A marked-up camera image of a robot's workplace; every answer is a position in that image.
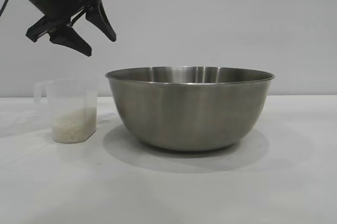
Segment clear plastic measuring cup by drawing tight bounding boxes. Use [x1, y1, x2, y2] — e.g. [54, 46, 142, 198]
[33, 77, 98, 144]

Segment white rice grains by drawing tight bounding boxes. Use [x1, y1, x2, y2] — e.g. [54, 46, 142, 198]
[52, 107, 97, 144]

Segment stainless steel mixing bowl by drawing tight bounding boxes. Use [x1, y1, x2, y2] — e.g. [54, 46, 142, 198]
[105, 66, 276, 152]

